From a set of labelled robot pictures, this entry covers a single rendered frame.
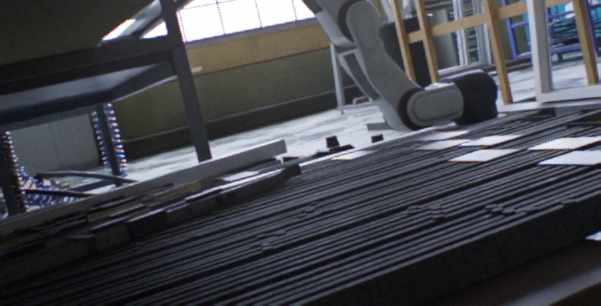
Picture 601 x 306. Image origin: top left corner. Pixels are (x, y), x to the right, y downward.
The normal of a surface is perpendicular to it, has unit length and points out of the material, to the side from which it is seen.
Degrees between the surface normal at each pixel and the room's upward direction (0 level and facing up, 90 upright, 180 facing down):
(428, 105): 90
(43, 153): 90
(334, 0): 90
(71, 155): 90
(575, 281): 0
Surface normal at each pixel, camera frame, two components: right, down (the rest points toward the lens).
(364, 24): 0.35, 0.00
